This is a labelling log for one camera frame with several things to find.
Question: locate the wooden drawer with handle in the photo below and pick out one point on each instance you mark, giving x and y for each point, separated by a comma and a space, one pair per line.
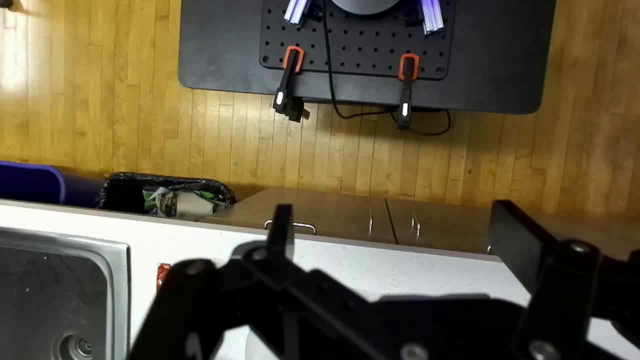
314, 212

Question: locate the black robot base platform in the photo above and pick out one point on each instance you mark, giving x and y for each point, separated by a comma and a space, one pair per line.
496, 60

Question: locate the wooden cabinet doors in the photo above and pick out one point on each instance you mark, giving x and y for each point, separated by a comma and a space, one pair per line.
442, 226

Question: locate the right orange black clamp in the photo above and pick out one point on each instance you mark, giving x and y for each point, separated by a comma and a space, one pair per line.
409, 73

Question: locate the orange snack bag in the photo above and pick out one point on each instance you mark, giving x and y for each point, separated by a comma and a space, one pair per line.
161, 274

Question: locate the stainless steel kitchen sink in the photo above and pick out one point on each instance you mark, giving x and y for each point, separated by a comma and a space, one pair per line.
63, 297

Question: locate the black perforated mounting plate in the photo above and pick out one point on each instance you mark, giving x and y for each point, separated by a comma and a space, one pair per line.
358, 45

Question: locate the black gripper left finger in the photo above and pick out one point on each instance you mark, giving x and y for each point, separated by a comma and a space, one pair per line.
299, 315

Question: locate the orange black clamp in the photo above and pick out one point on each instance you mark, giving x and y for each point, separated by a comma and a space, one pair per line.
409, 73
284, 100

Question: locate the left orange black clamp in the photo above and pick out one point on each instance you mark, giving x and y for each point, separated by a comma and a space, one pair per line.
284, 100

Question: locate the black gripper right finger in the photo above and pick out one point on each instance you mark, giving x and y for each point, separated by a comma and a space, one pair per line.
571, 283

